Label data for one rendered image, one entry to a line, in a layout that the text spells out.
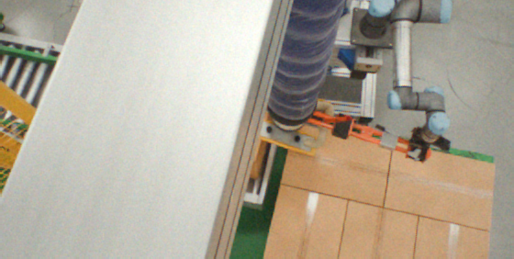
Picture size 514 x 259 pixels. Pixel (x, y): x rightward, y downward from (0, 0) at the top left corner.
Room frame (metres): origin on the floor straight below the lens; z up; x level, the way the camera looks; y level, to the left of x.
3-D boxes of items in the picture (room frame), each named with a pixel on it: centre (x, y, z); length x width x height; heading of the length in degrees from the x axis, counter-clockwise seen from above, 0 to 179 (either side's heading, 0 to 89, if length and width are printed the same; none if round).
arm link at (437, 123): (0.56, -0.70, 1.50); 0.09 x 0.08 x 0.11; 172
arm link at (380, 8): (1.27, -0.67, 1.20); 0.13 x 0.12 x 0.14; 82
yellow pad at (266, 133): (0.70, -0.12, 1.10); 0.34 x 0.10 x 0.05; 66
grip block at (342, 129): (0.68, -0.39, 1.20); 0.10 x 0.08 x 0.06; 156
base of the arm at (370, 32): (1.27, -0.66, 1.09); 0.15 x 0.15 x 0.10
